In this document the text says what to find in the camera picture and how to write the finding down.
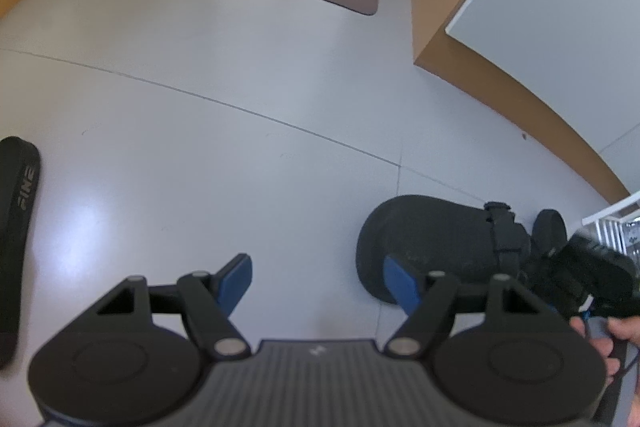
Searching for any black slide sandal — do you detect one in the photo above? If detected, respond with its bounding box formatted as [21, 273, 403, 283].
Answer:
[0, 136, 42, 369]

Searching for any white metal shoe rack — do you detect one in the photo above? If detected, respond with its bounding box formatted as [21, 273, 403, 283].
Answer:
[581, 192, 640, 258]

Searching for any white cabinet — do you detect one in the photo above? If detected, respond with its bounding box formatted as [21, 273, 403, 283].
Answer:
[411, 0, 640, 204]

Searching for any dark grey mule clog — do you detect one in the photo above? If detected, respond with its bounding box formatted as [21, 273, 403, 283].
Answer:
[354, 194, 535, 306]

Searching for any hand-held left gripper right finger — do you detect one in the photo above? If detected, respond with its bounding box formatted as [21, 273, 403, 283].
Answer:
[383, 255, 544, 361]

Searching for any person's right hand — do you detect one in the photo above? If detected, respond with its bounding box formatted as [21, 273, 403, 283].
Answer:
[571, 314, 640, 385]

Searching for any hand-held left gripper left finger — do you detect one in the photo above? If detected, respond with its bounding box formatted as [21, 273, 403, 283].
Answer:
[94, 253, 254, 361]

